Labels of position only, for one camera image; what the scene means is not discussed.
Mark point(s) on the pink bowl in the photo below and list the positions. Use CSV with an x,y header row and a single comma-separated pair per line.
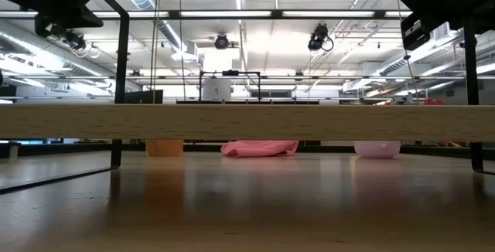
x,y
377,149

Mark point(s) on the orange mug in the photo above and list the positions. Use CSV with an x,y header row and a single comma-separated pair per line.
x,y
164,148

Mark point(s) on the red background item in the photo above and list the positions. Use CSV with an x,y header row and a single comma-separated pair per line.
x,y
433,101

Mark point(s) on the black monitor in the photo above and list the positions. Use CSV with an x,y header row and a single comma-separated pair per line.
x,y
143,96

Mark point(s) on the white box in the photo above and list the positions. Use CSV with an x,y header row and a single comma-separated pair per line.
x,y
216,89

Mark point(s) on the pink cloth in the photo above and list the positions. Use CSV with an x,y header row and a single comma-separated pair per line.
x,y
259,148

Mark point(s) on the black ceiling camera pair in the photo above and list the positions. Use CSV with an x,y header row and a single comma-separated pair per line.
x,y
76,41

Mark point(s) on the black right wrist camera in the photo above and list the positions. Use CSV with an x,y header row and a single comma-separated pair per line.
x,y
414,35

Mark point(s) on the small black ceiling camera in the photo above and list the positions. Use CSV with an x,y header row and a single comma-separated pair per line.
x,y
221,41

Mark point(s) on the black metal rig frame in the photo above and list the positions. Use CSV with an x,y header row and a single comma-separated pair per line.
x,y
232,14

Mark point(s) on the black background rig frame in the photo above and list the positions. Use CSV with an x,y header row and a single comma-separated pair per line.
x,y
230,73

